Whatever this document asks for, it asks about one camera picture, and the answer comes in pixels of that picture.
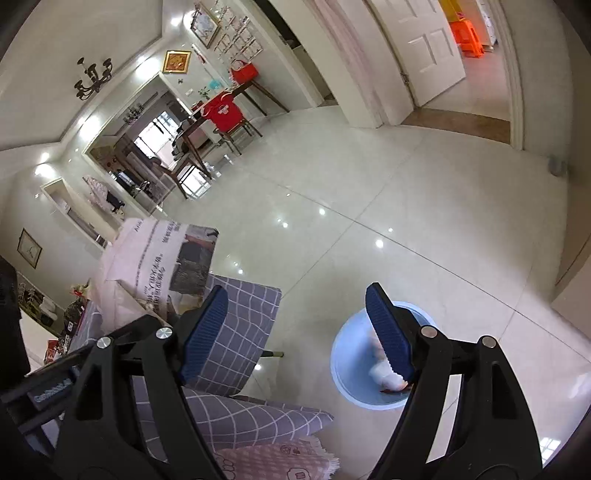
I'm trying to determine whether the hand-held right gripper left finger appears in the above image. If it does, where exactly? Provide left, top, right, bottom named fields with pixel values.
left=55, top=285, right=229, bottom=480

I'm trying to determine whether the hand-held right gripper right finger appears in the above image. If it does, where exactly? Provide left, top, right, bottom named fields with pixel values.
left=366, top=282, right=543, bottom=480

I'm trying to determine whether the white paper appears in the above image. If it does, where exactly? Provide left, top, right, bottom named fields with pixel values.
left=368, top=330, right=411, bottom=393

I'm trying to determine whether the light blue plastic basin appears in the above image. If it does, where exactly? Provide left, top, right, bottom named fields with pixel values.
left=330, top=300, right=445, bottom=409

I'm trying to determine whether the grey checked tablecloth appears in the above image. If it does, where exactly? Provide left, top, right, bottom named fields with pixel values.
left=131, top=273, right=334, bottom=462

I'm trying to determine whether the cluttered white cabinet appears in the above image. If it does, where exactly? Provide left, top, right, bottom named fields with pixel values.
left=17, top=277, right=101, bottom=370

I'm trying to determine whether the newspaper covered box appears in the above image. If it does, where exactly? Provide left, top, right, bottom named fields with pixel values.
left=99, top=217, right=221, bottom=326

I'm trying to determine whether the pink printed blanket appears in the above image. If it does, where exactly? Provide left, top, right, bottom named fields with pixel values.
left=213, top=436, right=340, bottom=480

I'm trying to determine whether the coat stand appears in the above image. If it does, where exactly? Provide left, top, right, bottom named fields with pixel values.
left=82, top=175, right=126, bottom=216

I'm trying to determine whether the wooden chair with red shirt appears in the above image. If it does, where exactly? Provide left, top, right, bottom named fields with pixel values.
left=200, top=91, right=265, bottom=155

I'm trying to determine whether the red shirt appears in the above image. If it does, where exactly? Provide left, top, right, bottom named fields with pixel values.
left=200, top=91, right=246, bottom=134

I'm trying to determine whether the dark wooden table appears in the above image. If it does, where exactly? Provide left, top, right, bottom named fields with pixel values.
left=173, top=78, right=291, bottom=174

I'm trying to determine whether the black chandelier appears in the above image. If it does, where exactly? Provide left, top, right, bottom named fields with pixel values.
left=75, top=57, right=114, bottom=100

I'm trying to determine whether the red bag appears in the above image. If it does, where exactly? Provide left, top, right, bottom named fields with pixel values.
left=229, top=58, right=259, bottom=85

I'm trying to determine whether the yellow framed picture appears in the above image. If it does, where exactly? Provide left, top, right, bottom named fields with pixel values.
left=162, top=49, right=192, bottom=75

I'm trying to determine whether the white panel door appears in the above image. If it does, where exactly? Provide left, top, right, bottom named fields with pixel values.
left=368, top=0, right=467, bottom=108

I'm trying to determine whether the orange plastic stool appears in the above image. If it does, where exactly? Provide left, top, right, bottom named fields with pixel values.
left=450, top=17, right=486, bottom=59

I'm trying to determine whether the silver framed picture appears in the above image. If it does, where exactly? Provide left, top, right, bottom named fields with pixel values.
left=191, top=4, right=222, bottom=48

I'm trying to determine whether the dark framed wall picture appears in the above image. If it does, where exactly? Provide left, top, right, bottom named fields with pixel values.
left=17, top=228, right=44, bottom=269

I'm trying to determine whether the wall of framed certificates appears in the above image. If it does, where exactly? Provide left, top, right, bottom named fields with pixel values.
left=213, top=2, right=265, bottom=58

